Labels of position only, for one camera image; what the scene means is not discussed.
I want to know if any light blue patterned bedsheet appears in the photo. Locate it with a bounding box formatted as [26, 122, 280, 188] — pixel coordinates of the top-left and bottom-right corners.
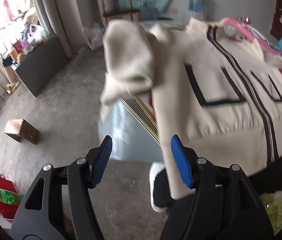
[98, 19, 194, 163]

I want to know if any cream zip jacket black trim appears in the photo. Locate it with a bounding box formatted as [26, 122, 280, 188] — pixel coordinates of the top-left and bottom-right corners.
[100, 18, 282, 199]

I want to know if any blue water dispenser bottle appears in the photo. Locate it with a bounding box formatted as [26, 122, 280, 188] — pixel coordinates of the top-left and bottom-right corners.
[189, 0, 206, 21]

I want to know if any grey window curtain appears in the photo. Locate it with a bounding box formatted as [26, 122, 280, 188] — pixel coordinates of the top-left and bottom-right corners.
[34, 0, 93, 59]

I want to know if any dark grey low cabinet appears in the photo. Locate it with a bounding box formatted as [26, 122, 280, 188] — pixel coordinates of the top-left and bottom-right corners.
[16, 36, 68, 96]

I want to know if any white slipper shoe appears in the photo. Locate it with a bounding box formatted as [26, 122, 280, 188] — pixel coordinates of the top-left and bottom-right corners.
[149, 162, 167, 213]

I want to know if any wooden chair dark seat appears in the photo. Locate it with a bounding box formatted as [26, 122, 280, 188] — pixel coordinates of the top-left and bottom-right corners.
[97, 0, 140, 27]

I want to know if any red paper gift bag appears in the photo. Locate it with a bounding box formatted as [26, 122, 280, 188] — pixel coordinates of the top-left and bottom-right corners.
[0, 177, 24, 220]

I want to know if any brown cardboard box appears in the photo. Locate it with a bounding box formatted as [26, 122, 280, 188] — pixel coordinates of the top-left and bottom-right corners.
[4, 119, 39, 145]

